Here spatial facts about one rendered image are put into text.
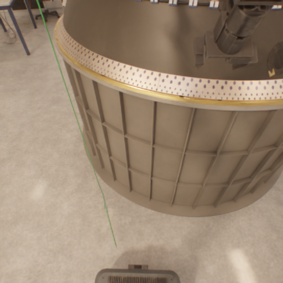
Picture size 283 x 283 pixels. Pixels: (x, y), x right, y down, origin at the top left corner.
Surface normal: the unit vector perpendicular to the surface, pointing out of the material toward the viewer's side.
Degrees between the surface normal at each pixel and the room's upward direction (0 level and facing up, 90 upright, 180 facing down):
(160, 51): 62
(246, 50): 30
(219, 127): 90
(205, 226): 0
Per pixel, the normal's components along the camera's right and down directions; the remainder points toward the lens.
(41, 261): -0.01, -0.66
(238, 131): 0.04, 0.75
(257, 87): 0.03, 0.04
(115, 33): -0.53, 0.23
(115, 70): -0.38, -0.05
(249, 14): -0.02, -0.19
